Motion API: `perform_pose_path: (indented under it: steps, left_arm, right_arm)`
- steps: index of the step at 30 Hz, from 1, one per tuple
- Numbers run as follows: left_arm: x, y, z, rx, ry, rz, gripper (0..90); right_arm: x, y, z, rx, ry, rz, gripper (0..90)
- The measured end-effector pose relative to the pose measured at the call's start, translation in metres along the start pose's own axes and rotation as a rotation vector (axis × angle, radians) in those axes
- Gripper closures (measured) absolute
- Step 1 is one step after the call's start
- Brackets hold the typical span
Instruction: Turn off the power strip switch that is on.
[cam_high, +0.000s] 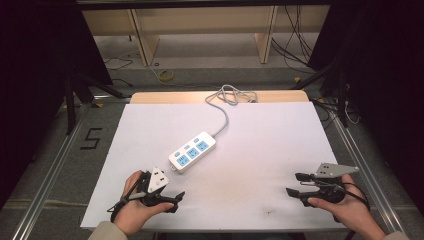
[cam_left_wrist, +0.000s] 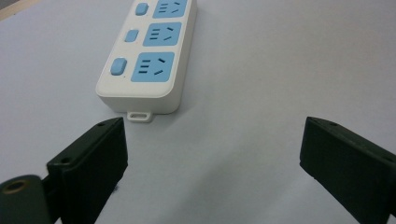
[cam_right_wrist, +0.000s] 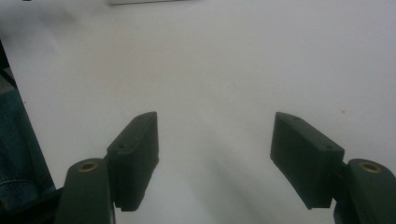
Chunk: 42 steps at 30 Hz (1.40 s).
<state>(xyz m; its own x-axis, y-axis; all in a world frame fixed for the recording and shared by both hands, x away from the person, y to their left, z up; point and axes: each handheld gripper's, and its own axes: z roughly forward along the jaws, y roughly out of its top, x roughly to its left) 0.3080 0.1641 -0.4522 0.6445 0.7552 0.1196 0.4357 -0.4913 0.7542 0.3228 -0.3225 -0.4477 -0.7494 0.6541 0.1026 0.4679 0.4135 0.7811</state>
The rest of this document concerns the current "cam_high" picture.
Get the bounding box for thin white cable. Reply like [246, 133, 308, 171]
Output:
[344, 99, 362, 126]

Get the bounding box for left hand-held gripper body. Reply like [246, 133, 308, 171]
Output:
[137, 166, 174, 208]

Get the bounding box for light wooden bench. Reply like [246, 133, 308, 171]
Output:
[81, 4, 332, 67]

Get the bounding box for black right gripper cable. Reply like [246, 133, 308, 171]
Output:
[333, 181, 372, 224]

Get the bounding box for black metal stand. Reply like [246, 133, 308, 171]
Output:
[292, 61, 350, 129]
[64, 72, 132, 136]

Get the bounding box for aluminium rail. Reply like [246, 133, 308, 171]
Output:
[329, 109, 407, 235]
[12, 103, 92, 240]

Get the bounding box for yellow tape roll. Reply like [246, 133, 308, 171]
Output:
[157, 68, 175, 83]

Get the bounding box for person's right hand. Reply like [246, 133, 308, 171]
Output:
[307, 173, 372, 232]

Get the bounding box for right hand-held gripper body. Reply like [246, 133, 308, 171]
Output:
[299, 162, 361, 207]

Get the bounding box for person's left hand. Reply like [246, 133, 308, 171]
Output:
[113, 170, 175, 236]

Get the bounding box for bundle of black cables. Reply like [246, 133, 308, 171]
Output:
[270, 4, 318, 75]

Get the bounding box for grey power strip cable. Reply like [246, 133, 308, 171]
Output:
[204, 83, 259, 139]

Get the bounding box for white table sheet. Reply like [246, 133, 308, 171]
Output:
[80, 101, 348, 233]

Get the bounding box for thin black floor cable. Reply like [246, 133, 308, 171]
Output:
[103, 55, 135, 89]

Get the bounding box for light wooden table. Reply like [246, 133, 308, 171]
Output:
[129, 89, 310, 105]

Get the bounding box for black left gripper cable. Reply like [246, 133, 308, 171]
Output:
[106, 171, 150, 223]

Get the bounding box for white power strip blue sockets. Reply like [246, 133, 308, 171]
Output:
[167, 131, 217, 175]

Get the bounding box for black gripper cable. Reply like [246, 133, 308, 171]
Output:
[333, 181, 372, 224]
[106, 171, 150, 223]

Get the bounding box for black curtain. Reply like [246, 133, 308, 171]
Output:
[0, 0, 114, 209]
[307, 0, 424, 208]

